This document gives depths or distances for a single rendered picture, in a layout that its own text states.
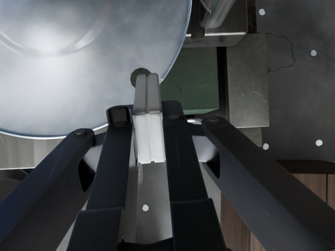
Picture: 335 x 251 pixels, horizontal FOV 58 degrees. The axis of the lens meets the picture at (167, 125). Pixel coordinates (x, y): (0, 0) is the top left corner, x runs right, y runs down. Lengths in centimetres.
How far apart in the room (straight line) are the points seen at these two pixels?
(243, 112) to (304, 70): 78
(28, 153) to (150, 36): 17
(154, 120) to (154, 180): 95
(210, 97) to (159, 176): 68
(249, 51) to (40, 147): 32
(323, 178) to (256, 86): 43
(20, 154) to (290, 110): 100
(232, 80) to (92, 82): 22
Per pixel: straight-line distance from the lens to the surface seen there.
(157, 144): 16
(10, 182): 122
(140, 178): 94
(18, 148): 34
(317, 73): 125
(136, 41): 32
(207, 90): 45
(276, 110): 117
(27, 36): 34
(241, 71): 47
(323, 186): 85
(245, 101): 46
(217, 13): 36
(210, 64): 46
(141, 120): 15
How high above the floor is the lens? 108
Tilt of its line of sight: 88 degrees down
